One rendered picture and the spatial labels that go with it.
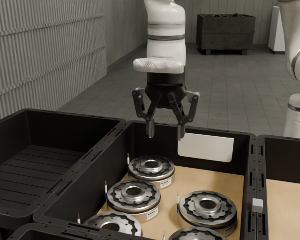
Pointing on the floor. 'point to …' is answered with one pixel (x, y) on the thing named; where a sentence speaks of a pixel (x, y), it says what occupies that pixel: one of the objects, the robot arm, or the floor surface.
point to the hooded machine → (278, 33)
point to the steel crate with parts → (225, 32)
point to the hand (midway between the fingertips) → (165, 131)
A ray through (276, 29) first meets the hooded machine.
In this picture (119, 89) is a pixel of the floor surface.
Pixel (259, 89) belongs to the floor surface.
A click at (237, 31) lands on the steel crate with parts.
